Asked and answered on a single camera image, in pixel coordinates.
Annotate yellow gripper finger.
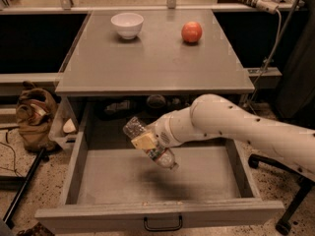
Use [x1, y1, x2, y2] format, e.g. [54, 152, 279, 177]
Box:
[131, 132, 157, 150]

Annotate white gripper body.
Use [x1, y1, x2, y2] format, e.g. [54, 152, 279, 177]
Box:
[149, 113, 181, 148]

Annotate clear plastic water bottle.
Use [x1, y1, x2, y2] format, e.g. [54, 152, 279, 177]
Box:
[123, 117, 179, 170]

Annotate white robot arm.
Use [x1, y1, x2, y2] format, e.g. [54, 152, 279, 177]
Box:
[132, 94, 315, 181]

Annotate grey open top drawer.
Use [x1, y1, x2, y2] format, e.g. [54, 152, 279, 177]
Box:
[35, 104, 284, 234]

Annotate dark cup under table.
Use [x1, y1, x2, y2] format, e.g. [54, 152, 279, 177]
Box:
[146, 94, 166, 109]

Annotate black object under table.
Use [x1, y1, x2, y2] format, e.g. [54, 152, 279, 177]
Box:
[94, 98, 143, 121]

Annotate clear plastic bin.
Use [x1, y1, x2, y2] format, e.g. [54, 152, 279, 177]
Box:
[48, 97, 79, 152]

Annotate grey cabinet table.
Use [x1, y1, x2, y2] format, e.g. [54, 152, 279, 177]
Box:
[54, 9, 256, 130]

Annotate red apple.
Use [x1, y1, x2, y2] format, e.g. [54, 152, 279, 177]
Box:
[181, 22, 203, 43]

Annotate black pole on floor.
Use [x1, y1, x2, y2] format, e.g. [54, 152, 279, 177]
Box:
[3, 148, 46, 229]

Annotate white ceramic bowl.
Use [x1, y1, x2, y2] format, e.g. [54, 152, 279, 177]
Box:
[111, 13, 144, 39]

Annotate brown bag on floor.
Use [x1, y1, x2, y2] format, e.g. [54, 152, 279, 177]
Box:
[16, 81, 58, 152]

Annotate black office chair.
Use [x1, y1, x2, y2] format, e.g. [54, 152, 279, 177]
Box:
[248, 154, 315, 236]

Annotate black drawer handle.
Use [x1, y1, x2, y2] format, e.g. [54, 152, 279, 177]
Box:
[143, 215, 183, 232]

